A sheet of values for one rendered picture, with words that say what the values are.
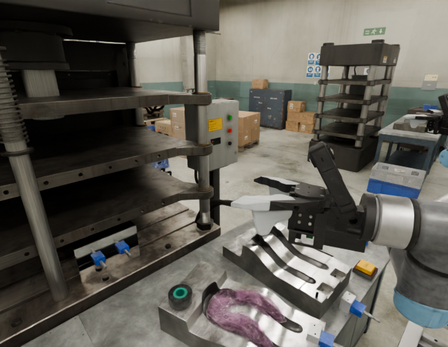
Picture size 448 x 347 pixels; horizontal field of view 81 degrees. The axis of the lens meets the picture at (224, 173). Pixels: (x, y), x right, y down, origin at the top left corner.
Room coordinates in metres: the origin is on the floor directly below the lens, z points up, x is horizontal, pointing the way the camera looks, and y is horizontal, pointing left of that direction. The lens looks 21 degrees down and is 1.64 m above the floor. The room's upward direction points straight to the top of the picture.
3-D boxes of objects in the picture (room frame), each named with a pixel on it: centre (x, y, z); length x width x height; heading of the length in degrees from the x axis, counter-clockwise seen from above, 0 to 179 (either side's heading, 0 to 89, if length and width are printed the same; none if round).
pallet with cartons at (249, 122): (6.08, -0.12, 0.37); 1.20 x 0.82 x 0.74; 56
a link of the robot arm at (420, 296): (0.33, -0.32, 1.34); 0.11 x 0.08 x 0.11; 160
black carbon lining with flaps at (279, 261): (0.94, -0.26, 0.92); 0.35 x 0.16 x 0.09; 44
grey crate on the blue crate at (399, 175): (3.40, -2.41, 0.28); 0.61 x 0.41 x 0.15; 48
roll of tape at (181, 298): (0.68, 0.15, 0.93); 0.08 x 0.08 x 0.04
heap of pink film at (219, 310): (0.65, -0.07, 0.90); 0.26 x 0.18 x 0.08; 61
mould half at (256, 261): (0.95, -0.26, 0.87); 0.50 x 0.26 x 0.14; 44
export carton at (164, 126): (6.07, 1.26, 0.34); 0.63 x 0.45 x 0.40; 48
